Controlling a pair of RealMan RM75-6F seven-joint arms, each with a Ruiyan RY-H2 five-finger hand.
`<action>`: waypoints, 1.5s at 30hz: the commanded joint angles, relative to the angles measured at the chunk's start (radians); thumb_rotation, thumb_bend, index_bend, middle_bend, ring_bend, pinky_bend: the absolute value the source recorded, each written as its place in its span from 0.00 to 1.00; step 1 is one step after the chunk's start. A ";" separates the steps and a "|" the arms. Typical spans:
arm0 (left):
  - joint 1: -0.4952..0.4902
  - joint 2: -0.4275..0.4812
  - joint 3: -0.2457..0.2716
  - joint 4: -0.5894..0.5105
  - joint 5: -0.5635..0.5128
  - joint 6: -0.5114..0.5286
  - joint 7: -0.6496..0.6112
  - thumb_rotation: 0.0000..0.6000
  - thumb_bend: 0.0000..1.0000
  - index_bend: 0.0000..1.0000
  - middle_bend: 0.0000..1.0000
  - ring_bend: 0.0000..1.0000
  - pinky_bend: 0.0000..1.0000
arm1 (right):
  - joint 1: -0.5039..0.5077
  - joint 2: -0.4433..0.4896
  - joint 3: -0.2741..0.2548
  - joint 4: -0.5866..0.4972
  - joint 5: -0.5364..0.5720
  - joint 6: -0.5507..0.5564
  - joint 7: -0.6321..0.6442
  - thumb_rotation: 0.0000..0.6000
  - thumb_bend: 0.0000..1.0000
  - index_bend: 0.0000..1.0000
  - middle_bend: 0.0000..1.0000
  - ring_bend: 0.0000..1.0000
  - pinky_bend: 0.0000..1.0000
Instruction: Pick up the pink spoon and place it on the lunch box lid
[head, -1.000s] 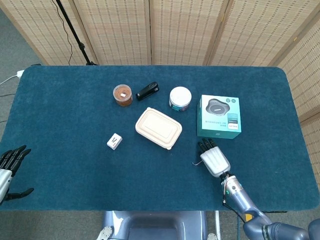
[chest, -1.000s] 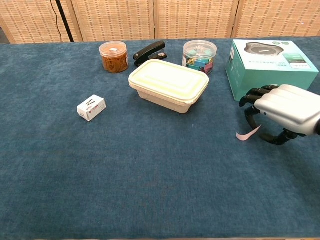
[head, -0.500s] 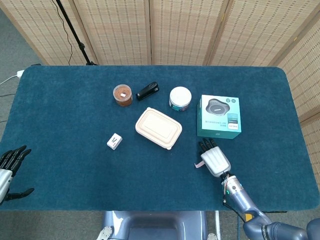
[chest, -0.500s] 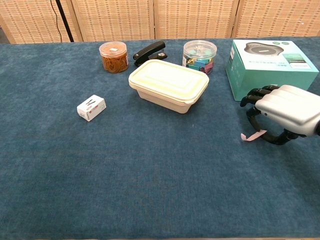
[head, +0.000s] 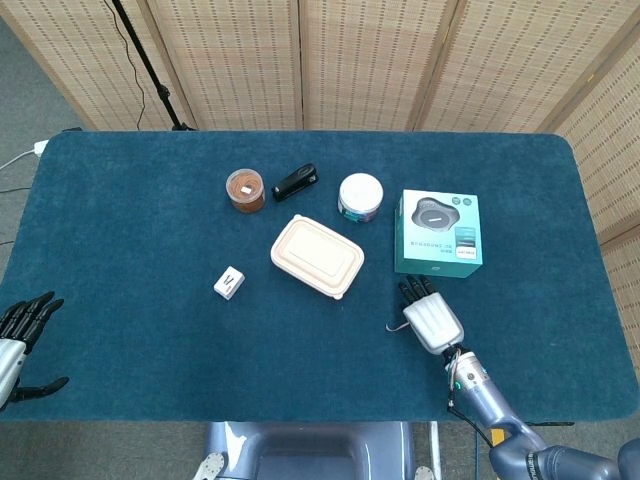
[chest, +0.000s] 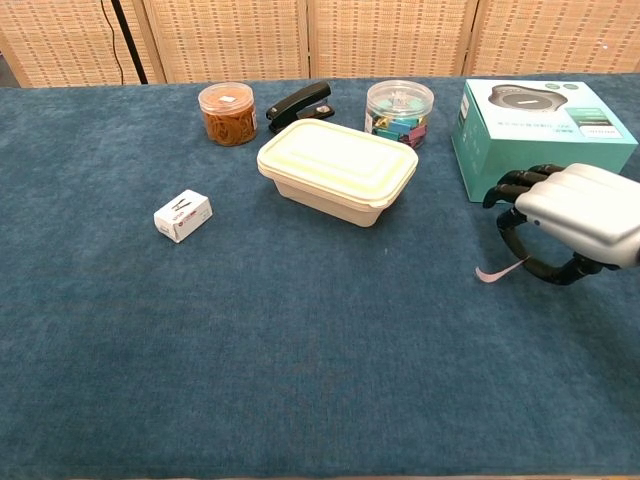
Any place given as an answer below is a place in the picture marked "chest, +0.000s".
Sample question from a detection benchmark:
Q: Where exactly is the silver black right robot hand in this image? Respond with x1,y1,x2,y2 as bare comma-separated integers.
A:
481,161,640,287

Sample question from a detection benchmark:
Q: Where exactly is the thin black hanging cable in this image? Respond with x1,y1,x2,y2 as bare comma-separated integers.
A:
99,0,127,86

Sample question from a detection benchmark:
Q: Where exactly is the cream lidded food container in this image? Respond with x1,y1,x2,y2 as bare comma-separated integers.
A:
256,118,419,229

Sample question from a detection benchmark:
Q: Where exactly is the teal cardboard product box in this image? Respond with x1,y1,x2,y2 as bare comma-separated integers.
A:
450,78,639,204

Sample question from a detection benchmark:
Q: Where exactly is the pink paper strip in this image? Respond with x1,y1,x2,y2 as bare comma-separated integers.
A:
474,257,529,285

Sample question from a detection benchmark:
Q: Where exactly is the black stapler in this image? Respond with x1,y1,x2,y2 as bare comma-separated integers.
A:
265,82,336,135

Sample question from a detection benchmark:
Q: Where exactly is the blue velvet tablecloth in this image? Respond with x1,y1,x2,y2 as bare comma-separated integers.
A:
0,73,640,479

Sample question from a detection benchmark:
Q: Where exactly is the small white staples box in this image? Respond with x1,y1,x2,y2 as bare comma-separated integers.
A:
153,189,214,244

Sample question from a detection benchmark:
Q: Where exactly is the black stand pole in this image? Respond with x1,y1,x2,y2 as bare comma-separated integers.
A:
110,0,150,85

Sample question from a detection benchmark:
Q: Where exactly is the clear jar of binder clips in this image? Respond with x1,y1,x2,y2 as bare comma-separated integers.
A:
364,79,435,150

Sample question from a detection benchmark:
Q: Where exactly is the woven bamboo folding screen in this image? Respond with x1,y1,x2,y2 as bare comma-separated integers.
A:
0,0,640,89

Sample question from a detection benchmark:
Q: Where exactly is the clear jar of rubber bands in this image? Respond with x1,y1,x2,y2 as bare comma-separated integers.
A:
197,82,258,148

